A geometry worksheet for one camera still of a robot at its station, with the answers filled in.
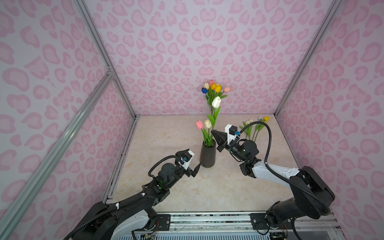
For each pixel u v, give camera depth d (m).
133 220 0.56
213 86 0.91
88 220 0.43
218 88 0.90
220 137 0.70
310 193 0.41
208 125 0.74
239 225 0.73
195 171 0.70
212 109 1.09
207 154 0.84
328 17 0.72
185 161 0.64
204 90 0.95
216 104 0.60
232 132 0.63
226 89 0.92
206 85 0.95
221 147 0.72
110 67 0.90
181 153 0.73
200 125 0.75
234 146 0.68
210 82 0.93
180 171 0.68
